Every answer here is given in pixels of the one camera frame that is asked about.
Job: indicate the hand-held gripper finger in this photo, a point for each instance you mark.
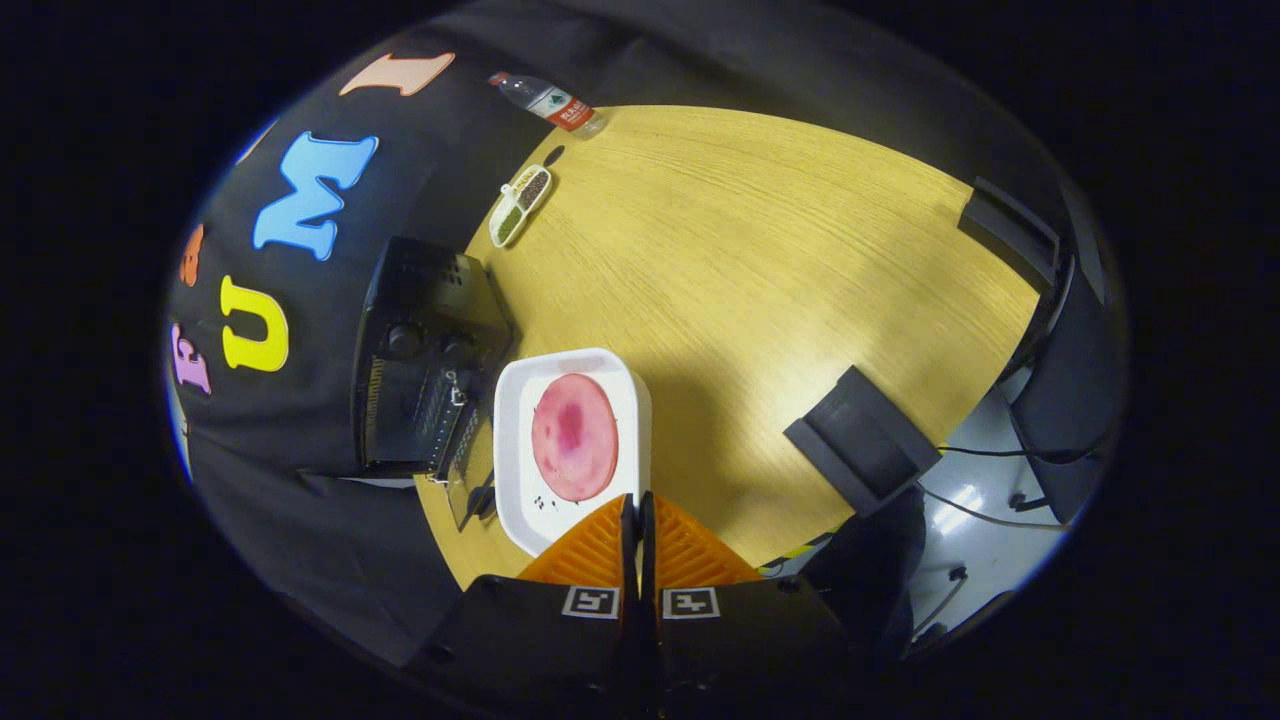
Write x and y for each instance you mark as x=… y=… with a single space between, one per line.
x=629 y=545
x=648 y=545

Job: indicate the pink ham slice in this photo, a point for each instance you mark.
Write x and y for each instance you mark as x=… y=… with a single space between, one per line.
x=575 y=440

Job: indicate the white rectangular food tray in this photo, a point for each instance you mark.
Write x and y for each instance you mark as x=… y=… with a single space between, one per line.
x=520 y=480

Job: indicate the black toaster oven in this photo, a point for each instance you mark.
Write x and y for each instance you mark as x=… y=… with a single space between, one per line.
x=420 y=340

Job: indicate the dark bulky object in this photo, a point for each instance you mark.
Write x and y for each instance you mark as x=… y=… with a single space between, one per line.
x=870 y=570

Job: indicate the black rectangular block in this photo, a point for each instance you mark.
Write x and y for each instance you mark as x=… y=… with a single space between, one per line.
x=1010 y=232
x=860 y=440

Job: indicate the red label plastic water bottle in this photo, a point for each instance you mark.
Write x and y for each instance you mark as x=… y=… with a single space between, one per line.
x=555 y=103

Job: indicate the black office chair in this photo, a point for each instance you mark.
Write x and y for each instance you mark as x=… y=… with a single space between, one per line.
x=1070 y=390

